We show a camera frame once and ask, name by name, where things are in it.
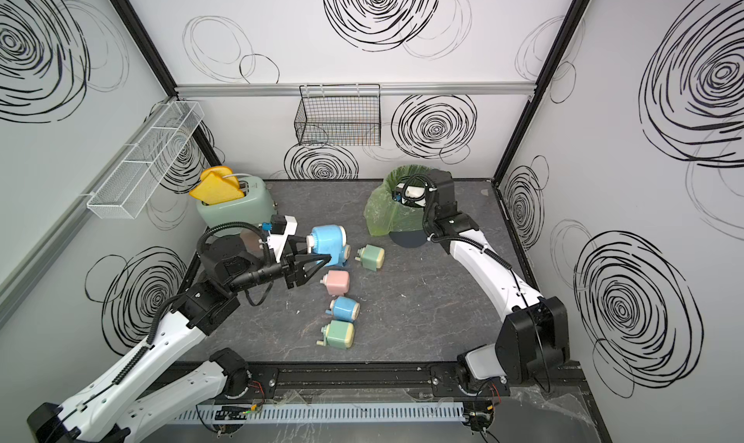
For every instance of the black wire basket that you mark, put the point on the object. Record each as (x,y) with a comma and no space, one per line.
(346,115)

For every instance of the blue sharpener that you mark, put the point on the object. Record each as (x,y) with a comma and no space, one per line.
(330,240)
(344,309)

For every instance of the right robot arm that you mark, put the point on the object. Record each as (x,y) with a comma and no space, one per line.
(534,337)

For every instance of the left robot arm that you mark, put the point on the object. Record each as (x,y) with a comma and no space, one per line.
(236,257)

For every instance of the pink pencil sharpener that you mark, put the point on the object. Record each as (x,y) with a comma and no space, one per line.
(337,283)

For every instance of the green sharpener bottom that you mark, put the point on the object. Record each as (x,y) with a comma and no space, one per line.
(338,335)

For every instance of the green sharpener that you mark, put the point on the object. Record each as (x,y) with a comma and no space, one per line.
(371,257)
(338,335)

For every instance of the bin with green bag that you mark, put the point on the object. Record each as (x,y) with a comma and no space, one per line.
(386,218)

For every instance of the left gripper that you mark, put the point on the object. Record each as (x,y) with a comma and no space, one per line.
(294,272)

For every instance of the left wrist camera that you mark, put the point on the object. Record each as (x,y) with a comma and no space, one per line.
(278,230)

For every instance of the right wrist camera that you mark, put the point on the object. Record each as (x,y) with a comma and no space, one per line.
(409,196)

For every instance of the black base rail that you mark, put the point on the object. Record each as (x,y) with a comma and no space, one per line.
(439,379)

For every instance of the mint green toaster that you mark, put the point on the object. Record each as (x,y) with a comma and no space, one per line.
(255,207)

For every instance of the white wire shelf basket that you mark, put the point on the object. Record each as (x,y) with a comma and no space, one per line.
(130,185)

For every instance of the yellow toy toast slice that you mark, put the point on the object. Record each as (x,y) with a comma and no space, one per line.
(217,185)

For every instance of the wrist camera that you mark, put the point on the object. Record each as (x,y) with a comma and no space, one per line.
(409,196)
(278,230)

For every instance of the grey slotted cable duct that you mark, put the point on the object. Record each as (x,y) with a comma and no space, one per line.
(325,413)

